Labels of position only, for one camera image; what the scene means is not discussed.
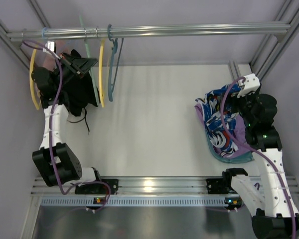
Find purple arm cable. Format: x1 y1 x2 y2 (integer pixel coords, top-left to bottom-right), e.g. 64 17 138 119
219 77 299 239
22 40 112 205

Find teal plastic basket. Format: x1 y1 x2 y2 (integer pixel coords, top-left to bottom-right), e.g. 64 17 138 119
207 136 254 164

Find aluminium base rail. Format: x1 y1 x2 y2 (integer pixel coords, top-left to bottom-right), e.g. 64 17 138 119
30 176 299 196

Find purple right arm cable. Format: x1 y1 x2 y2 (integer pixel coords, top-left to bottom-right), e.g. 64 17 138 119
219 77 299 239

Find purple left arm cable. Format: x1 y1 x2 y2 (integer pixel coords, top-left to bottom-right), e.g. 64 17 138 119
22 40 112 205

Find teal plastic hanger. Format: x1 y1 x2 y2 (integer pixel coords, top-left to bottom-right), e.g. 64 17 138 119
107 24 124 102

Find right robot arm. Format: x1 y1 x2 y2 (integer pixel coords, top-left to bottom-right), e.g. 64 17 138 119
220 76 299 239

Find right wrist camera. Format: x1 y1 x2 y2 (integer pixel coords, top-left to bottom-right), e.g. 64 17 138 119
238 73 261 98

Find aluminium frame post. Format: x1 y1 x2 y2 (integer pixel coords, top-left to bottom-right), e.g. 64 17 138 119
228 0 299 100

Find purple garment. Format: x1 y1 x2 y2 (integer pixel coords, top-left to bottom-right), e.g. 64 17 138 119
194 100 249 157

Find aluminium hanging rail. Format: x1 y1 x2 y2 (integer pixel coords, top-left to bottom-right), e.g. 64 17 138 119
6 21 290 42

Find mint green plastic hanger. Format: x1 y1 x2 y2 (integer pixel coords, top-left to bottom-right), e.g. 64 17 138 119
79 16 101 105

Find blue red white patterned trousers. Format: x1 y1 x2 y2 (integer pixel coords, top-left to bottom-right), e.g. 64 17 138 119
195 83 242 159

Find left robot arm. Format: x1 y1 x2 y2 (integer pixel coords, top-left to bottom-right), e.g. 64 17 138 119
31 50 100 187

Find yellow plastic hanger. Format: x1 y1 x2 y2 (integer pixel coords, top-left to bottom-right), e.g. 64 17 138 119
29 49 41 110
98 38 105 108

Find black garment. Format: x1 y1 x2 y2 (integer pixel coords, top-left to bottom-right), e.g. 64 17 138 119
39 49 100 136

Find pink garment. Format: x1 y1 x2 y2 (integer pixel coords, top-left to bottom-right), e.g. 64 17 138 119
42 54 56 71

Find slotted cable duct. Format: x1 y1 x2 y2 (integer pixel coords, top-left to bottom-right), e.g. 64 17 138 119
40 195 240 207

